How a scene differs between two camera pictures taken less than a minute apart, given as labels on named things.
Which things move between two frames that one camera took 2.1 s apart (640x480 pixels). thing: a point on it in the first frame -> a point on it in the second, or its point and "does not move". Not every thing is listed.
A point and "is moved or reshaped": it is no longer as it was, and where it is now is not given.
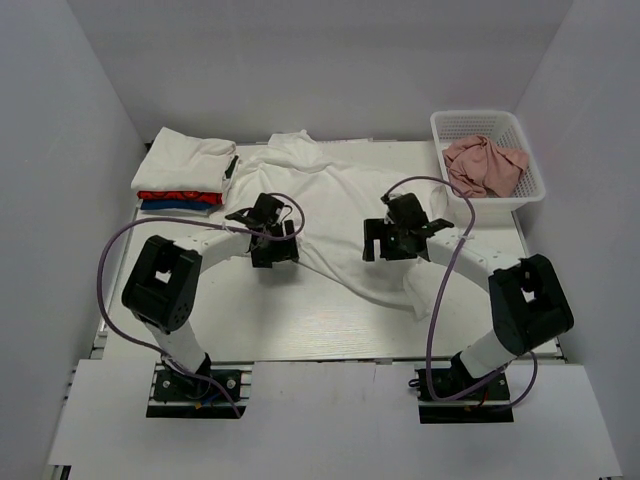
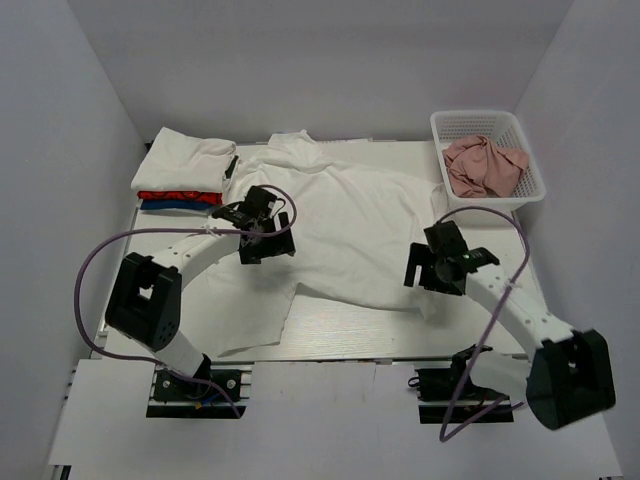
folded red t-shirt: (215, 198) does not move
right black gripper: (377, 229) -> (418, 256)
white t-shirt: (339, 186) is moved or reshaped
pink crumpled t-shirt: (478, 168) does not move
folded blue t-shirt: (172, 204) does not move
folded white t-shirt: (178, 162) does not move
